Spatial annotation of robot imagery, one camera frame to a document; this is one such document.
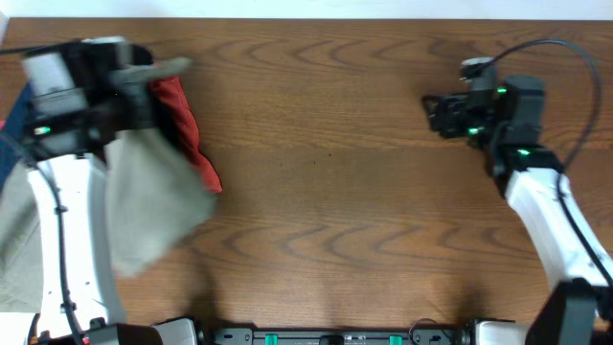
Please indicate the white garment bottom left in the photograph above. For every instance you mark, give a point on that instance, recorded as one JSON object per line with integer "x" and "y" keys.
{"x": 17, "y": 328}

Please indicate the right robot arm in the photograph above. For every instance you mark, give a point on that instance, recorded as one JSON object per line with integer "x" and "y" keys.
{"x": 503, "y": 120}

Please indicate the red orange shorts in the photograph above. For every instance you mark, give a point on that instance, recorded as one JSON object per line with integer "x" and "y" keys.
{"x": 178, "y": 124}

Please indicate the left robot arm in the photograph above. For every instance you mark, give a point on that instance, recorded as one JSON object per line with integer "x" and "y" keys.
{"x": 80, "y": 303}

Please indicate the navy blue shorts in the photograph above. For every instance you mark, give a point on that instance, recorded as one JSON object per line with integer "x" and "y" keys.
{"x": 11, "y": 131}

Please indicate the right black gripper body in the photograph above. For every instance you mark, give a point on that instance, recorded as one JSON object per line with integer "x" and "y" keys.
{"x": 450, "y": 115}

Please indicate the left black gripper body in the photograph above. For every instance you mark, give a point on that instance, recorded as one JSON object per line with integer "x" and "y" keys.
{"x": 126, "y": 89}

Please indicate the black shorts white stripe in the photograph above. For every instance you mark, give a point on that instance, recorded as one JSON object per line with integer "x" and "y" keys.
{"x": 141, "y": 52}

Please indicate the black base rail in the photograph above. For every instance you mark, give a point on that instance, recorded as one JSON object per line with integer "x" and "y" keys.
{"x": 429, "y": 334}

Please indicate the khaki cotton shorts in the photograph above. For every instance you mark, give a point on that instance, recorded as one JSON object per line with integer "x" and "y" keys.
{"x": 154, "y": 199}

